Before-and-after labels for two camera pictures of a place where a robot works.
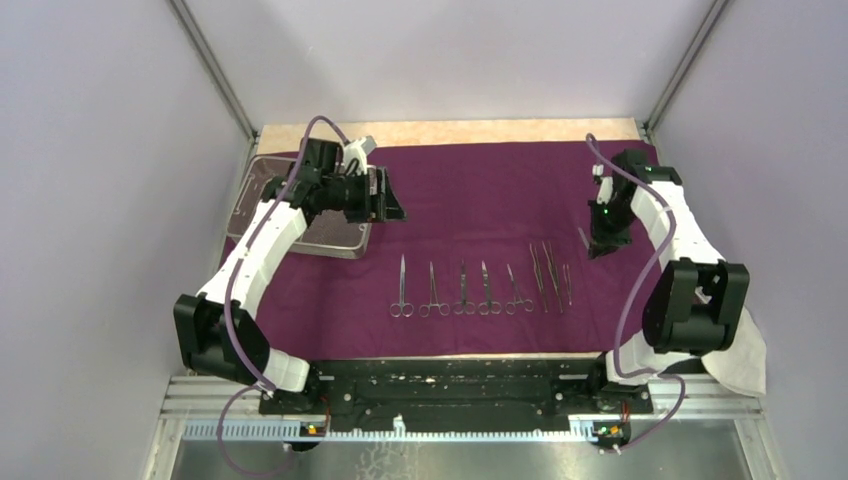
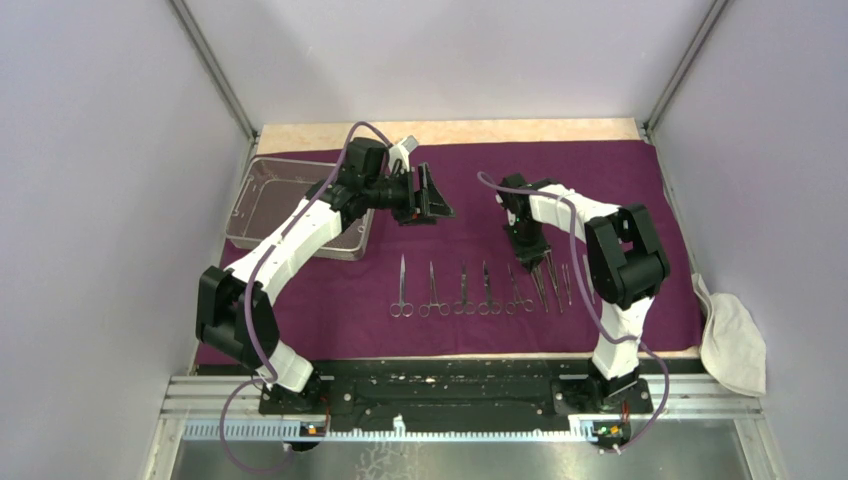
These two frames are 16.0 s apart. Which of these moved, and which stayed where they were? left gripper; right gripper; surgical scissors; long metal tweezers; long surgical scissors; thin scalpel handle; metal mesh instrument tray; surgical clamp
Moved: left gripper; thin scalpel handle; right gripper
Stayed: long metal tweezers; surgical scissors; surgical clamp; metal mesh instrument tray; long surgical scissors
